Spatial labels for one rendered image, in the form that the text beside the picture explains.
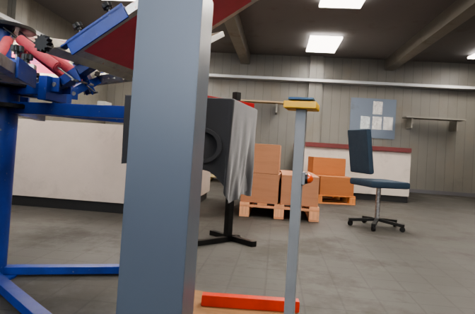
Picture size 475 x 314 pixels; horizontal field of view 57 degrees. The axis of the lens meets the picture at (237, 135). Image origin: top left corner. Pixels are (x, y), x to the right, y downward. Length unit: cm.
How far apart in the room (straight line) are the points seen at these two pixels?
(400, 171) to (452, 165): 309
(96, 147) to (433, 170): 797
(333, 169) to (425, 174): 399
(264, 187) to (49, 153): 234
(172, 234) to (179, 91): 38
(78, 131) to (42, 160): 49
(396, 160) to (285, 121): 323
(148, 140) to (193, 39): 30
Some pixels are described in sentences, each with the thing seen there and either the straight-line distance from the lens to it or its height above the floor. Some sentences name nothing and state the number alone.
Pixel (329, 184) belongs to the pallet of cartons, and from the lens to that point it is 676.
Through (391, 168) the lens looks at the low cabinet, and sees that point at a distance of 797.
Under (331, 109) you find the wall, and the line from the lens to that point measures 1035.
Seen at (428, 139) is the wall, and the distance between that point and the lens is 1079.
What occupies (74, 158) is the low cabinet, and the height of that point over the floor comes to 53.
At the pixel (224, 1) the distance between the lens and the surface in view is 219.
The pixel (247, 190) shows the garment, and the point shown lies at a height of 55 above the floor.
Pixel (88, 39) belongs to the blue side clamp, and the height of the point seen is 117.
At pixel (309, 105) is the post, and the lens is 171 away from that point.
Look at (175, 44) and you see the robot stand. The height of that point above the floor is 102.
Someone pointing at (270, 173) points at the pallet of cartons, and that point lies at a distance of 487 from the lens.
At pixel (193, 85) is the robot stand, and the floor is 91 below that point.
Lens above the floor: 75
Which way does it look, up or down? 2 degrees up
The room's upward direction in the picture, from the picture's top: 4 degrees clockwise
